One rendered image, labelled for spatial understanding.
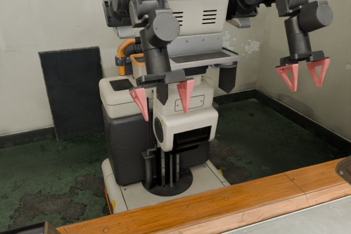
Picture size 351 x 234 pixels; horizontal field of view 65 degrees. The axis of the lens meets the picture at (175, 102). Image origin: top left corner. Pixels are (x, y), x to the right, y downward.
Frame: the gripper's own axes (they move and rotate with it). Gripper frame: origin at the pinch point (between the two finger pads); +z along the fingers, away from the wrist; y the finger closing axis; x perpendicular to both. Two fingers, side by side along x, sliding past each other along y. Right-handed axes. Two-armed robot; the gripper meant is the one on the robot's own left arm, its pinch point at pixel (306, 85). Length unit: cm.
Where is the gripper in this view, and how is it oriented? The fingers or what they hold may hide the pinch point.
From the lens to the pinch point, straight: 87.1
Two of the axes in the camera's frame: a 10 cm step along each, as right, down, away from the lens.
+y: 9.2, -1.7, 3.5
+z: 1.8, 9.8, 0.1
